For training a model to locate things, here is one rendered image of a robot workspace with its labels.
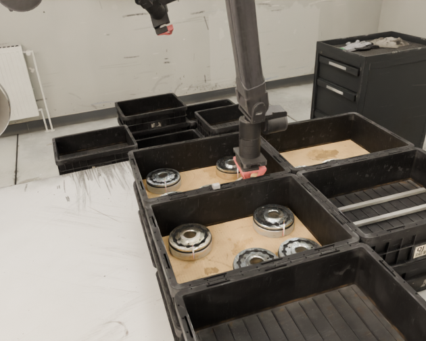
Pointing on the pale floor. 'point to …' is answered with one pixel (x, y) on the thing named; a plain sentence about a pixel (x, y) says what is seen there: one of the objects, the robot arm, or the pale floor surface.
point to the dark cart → (379, 82)
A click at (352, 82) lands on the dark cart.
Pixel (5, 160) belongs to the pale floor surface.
